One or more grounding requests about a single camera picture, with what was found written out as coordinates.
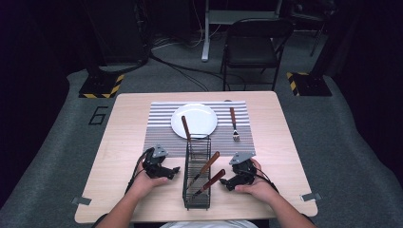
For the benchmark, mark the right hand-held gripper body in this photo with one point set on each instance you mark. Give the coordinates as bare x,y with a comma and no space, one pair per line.
243,173

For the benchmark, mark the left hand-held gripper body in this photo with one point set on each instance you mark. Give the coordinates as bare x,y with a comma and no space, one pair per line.
157,169

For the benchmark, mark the person's left hand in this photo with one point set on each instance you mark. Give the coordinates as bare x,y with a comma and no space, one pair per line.
144,185

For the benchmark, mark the person's right hand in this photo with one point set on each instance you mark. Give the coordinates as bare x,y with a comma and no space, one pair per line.
261,188

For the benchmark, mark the striped grey placemat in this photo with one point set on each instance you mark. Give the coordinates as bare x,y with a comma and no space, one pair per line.
164,139

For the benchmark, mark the person's white shirt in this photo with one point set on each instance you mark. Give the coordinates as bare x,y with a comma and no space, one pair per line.
209,224

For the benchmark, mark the white plate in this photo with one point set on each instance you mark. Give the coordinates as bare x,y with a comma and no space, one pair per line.
198,117

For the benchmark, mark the grey tape piece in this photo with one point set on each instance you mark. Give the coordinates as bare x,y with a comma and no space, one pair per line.
81,200
311,197

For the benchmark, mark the black tape floor mark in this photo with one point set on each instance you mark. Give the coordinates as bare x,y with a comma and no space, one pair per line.
98,115

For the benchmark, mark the black striped-edge stand base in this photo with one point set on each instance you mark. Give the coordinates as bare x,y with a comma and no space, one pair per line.
99,85
310,85

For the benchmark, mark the black folding chair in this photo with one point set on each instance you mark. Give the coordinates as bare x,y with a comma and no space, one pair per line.
250,50

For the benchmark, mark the dark equipment cabinet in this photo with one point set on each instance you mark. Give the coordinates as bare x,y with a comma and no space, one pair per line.
117,31

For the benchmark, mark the grey metal desk frame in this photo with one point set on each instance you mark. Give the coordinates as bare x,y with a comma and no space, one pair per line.
207,31

